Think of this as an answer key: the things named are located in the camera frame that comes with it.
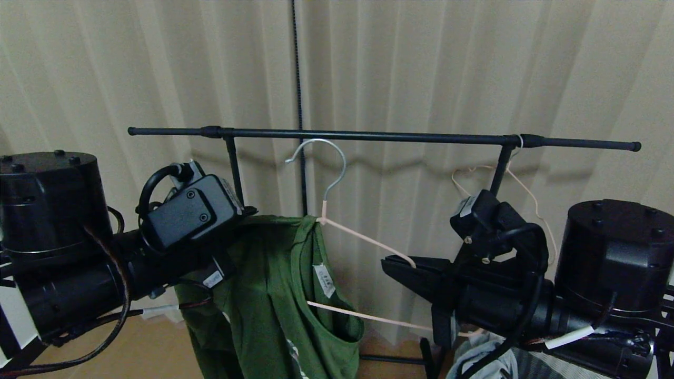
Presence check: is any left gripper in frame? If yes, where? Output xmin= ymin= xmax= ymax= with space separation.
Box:
xmin=18 ymin=232 xmax=249 ymax=344

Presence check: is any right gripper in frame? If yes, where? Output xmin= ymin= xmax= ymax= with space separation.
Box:
xmin=432 ymin=263 xmax=655 ymax=377

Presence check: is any green printed t-shirt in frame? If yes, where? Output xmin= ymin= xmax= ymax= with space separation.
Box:
xmin=174 ymin=213 xmax=365 ymax=379

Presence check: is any pink clothes hanger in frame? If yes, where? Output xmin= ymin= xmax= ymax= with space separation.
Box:
xmin=284 ymin=138 xmax=484 ymax=338
xmin=452 ymin=138 xmax=558 ymax=267

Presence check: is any white laundry basket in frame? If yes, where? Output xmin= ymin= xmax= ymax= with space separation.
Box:
xmin=519 ymin=347 xmax=618 ymax=379

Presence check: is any black clothes rack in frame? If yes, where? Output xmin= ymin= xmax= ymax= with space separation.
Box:
xmin=128 ymin=125 xmax=642 ymax=379

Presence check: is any pale grey garment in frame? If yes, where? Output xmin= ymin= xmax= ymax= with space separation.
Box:
xmin=447 ymin=332 xmax=520 ymax=379

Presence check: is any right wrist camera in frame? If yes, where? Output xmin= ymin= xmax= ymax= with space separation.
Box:
xmin=450 ymin=189 xmax=549 ymax=280

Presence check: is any black beaded cord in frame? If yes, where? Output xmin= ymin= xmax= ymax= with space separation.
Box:
xmin=291 ymin=0 xmax=309 ymax=216

